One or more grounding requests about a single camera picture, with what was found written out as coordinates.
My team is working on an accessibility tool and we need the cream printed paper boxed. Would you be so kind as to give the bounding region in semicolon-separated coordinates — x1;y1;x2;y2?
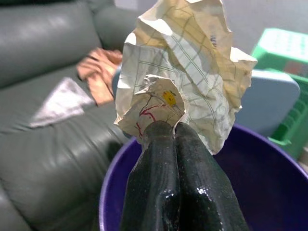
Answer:
114;0;258;156

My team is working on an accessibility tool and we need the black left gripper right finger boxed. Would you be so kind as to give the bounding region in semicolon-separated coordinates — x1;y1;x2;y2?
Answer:
176;122;249;231

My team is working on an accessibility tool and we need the green perforated plastic stool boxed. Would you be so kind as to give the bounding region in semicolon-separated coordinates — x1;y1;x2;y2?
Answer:
251;27;308;160

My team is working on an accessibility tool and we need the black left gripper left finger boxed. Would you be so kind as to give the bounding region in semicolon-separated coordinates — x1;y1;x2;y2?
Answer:
119;120;180;231

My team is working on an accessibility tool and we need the beige crumpled cloth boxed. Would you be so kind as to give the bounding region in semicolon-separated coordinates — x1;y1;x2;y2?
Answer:
76;47;124;106

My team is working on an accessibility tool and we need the light blue plastic stool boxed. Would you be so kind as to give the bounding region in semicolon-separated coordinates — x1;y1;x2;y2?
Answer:
111;69;302;138

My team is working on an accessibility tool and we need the grey folded cloth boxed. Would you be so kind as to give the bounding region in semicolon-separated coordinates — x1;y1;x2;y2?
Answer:
29;77;96;128

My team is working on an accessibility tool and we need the dark green leather sofa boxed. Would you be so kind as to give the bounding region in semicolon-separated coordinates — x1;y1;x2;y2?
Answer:
0;0;143;231

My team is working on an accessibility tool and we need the purple plastic rubbish bin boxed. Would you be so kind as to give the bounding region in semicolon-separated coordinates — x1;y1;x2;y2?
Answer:
99;123;308;231

